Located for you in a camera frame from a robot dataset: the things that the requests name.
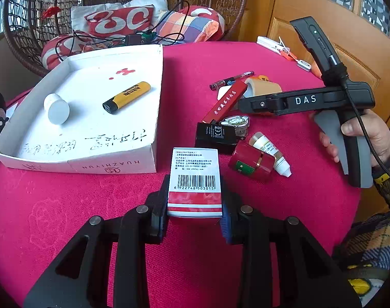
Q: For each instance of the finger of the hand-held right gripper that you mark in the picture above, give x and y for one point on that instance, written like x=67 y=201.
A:
x=259 y=104

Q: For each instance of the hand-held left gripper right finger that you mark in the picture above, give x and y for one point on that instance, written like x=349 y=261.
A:
x=226 y=224

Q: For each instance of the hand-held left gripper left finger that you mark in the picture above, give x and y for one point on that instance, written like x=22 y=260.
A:
x=158 y=221

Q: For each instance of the beige tape roll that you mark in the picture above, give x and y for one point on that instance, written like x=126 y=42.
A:
x=265 y=86

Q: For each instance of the long red box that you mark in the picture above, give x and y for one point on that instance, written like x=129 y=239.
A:
x=225 y=102

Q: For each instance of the black gel pen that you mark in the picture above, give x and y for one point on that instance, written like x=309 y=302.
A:
x=233 y=79

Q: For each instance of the small white dropper bottle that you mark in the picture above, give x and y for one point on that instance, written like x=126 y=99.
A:
x=273 y=154

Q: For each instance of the red white barcode box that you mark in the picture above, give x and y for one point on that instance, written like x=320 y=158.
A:
x=193 y=179

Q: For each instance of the red round tin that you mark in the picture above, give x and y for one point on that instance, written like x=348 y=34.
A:
x=251 y=162

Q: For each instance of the white cardboard tray box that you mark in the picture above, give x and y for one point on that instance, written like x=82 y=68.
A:
x=95 y=125

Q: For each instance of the person's right hand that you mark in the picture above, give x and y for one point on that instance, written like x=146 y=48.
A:
x=379 y=141

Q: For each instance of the cartoon figure badge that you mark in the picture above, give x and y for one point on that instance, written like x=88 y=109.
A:
x=236 y=123

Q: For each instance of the black power adapter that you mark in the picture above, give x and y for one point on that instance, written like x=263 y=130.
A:
x=214 y=134

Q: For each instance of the white square charger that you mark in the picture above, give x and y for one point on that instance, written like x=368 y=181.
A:
x=304 y=65

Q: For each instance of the white power bank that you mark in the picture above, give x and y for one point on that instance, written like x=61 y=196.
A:
x=270 y=43

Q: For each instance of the wooden door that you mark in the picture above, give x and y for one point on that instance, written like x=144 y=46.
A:
x=352 y=32

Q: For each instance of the red tablecloth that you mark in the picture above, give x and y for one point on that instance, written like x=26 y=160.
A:
x=188 y=64

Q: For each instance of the round red white cushion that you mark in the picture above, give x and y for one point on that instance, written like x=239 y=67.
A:
x=214 y=16

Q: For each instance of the plaid pillow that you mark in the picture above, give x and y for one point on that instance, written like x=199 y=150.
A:
x=188 y=27

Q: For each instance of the yellow black lighter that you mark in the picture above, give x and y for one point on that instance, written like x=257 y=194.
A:
x=127 y=97

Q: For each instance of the black charger block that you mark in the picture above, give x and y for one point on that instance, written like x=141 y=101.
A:
x=134 y=40

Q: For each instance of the person's plaid clothing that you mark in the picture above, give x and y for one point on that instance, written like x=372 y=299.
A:
x=371 y=247

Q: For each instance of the white cylinder bottle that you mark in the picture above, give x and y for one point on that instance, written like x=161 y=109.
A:
x=56 y=109

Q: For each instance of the large red white pillow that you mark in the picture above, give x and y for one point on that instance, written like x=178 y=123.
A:
x=121 y=21

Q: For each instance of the red white seat cushion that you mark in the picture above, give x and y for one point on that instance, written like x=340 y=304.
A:
x=53 y=53

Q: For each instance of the wicker hanging chair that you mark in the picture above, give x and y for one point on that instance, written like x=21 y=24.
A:
x=31 y=22

